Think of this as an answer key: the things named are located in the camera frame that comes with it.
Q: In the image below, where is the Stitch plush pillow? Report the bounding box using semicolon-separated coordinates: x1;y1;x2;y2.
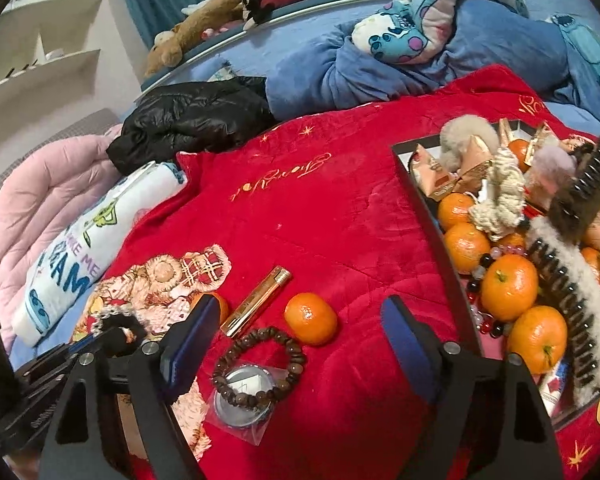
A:
351;0;529;65

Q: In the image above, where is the beige fluffy pompom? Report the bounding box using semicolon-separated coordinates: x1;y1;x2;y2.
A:
439;114;500;171

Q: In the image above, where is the white printed pillow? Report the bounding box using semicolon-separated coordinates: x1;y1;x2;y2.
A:
12;162;187;347

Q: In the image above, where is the black puffer jacket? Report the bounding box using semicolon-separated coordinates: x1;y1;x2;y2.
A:
107;76;276;176

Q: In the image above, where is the dark brown fuzzy hair claw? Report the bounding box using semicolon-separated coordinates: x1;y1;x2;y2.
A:
547;137;600;244

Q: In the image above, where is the blue fleece blanket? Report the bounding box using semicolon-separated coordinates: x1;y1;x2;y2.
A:
265;0;600;122

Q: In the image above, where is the black storage tray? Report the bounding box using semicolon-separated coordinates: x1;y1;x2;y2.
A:
391;133;600;431

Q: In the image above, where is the brown plush dog toy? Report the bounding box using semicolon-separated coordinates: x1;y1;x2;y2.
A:
145;0;242;78

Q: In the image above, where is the red teddy bear blanket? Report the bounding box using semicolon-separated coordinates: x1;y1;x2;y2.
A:
69;63;600;480

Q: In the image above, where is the pink quilt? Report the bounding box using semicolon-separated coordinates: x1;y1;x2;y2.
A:
0;124;122;350

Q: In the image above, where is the mandarin orange in tray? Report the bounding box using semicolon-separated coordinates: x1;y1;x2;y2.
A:
480;255;539;322

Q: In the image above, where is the brown wooden bead bracelet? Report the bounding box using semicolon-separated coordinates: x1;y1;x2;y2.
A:
210;326;308;411

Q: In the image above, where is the white fuzzy hair claw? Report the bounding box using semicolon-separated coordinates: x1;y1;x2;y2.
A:
526;216;600;406

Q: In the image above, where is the round compact mirror in bag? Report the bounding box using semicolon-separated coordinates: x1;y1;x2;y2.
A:
206;364;287;445

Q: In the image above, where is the mandarin orange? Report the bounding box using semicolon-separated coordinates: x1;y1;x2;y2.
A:
480;255;539;322
284;292;338;347
189;292;230;325

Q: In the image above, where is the white wall shelf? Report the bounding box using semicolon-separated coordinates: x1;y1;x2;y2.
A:
0;0;102;107

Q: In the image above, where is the gold pyramid candy box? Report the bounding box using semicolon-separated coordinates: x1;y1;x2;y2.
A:
453;136;492;195

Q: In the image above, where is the cream knitted scrunchie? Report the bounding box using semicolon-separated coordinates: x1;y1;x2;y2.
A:
468;146;526;242

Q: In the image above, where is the gold lipstick tube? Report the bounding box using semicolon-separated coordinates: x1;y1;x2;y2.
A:
220;266;291;338

